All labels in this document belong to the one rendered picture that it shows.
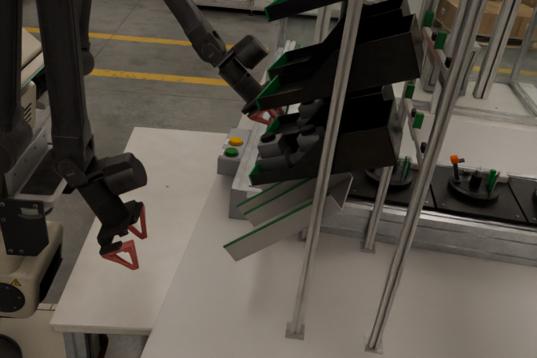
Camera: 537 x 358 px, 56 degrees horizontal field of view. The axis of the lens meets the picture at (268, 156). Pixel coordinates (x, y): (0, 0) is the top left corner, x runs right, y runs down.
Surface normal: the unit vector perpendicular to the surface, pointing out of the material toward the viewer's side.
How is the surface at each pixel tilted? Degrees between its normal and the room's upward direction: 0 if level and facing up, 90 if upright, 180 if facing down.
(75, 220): 0
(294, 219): 90
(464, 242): 90
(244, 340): 0
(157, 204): 0
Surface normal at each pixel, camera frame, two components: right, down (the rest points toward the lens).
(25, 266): 0.24, -0.84
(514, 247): -0.13, 0.49
